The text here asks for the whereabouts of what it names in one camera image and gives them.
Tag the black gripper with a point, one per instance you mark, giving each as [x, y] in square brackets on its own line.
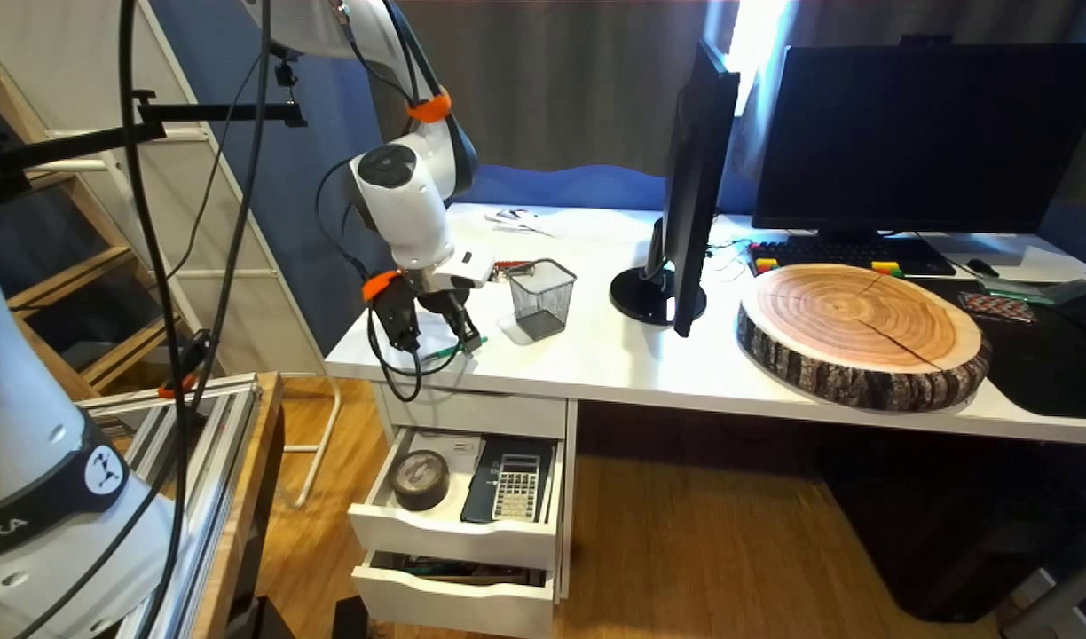
[440, 288]

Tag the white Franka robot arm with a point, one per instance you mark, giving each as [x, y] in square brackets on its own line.
[406, 201]

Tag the black mesh pencil cup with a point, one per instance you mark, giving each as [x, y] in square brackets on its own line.
[542, 296]

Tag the red pocket knife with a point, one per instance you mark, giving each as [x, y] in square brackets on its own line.
[514, 263]

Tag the dark tape roll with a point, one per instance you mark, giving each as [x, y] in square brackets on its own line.
[420, 482]

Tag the grey calculator with black case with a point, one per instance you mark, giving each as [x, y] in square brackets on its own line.
[514, 483]

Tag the white metal rack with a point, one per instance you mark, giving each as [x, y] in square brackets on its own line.
[228, 276]

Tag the orange clamp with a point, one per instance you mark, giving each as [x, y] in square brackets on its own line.
[185, 377]

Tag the grey curtain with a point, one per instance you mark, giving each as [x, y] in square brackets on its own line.
[590, 83]

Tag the wood edged robot table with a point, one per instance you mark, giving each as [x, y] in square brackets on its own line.
[244, 500]

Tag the black monitor with round stand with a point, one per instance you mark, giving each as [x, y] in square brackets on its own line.
[690, 178]

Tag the black keyboard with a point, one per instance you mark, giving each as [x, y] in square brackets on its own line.
[849, 254]

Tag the wood slice cushion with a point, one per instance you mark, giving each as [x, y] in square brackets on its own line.
[865, 331]

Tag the wooden ladder shelf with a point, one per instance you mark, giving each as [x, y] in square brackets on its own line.
[48, 285]

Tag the large black monitor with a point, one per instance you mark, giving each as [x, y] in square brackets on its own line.
[922, 135]

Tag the black computer mouse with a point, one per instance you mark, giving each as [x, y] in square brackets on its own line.
[982, 268]

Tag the black bin under desk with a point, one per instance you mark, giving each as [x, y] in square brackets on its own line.
[956, 534]

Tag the white papers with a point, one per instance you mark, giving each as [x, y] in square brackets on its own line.
[1028, 254]

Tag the black mouse pad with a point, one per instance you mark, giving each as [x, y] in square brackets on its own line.
[1052, 357]

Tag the grey desk leg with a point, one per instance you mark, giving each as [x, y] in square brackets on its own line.
[1059, 599]

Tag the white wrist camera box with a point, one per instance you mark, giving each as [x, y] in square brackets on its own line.
[472, 268]

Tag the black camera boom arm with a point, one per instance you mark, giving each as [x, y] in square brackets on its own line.
[211, 117]

